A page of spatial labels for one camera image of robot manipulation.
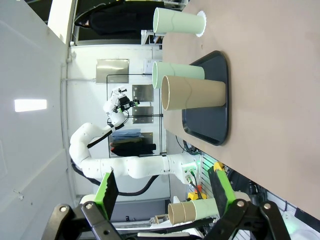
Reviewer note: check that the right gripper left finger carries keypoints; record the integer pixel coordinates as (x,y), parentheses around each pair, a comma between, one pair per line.
(100,200)

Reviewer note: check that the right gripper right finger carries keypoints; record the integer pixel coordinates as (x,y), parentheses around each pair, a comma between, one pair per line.
(225,190)

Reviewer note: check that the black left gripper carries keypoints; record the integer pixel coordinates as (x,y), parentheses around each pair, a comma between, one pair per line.
(122,102)

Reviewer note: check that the pale green tall cup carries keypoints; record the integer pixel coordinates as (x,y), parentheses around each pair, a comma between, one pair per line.
(206,207)
(180,21)
(185,71)

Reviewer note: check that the tan tall cup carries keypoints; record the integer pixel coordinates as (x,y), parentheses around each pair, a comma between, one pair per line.
(190,211)
(200,95)
(175,213)

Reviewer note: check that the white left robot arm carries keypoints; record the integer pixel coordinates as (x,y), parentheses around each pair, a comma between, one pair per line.
(140,167)

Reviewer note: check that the yellow emergency stop box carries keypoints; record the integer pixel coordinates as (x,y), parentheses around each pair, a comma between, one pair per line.
(196,195)

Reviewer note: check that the folded blue clothes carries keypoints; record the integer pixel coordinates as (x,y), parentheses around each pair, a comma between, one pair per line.
(127,135)

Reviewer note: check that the folded black clothes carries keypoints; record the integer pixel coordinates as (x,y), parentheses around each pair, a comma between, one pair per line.
(135,149)

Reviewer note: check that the black plastic serving tray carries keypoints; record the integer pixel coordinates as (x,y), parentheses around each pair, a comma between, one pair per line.
(207,125)

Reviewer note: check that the rectangular ceiling light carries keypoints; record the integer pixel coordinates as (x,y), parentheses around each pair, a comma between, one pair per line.
(30,105)

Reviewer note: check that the white scalloped paper coaster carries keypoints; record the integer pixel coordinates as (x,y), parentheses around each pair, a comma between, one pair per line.
(200,35)

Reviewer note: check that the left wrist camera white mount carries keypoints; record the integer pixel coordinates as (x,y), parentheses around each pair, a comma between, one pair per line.
(120,90)

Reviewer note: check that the small metal wall panel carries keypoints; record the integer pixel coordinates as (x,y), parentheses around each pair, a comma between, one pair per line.
(142,93)
(142,115)

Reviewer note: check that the large metal wall panel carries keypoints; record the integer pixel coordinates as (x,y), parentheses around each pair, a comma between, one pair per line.
(112,71)

